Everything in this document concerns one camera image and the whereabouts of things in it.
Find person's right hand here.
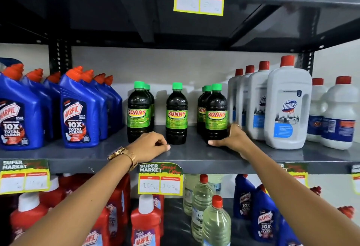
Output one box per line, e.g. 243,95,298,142
208,123,255,160

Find person's left hand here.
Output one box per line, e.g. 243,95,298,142
127,131,171,166

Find dark bottle with green cap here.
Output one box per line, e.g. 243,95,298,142
205,83,228,144
196,85,212,136
145,84,155,131
127,81,152,144
165,82,188,146

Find person's right forearm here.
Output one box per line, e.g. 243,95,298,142
241,141,360,246

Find person's left forearm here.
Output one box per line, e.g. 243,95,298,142
11,153,136,246

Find clear bottle with red cap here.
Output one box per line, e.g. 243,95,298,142
202,195,232,246
208,174,223,193
191,174,215,243
183,174,201,217

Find gold wristwatch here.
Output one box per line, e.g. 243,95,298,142
107,146,138,172

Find large white red-capped bottle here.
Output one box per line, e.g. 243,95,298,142
246,61,270,141
227,69,244,127
264,55,313,150
236,65,255,131

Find group of red cleaner bottles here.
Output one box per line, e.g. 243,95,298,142
0,173,165,246

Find row of blue cleaner bottles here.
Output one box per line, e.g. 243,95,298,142
0,57,124,151

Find small white red-capped bottle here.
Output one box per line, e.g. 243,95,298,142
306,78,328,143
320,76,358,150

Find grey metal shelving rack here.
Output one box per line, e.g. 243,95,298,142
0,0,360,246

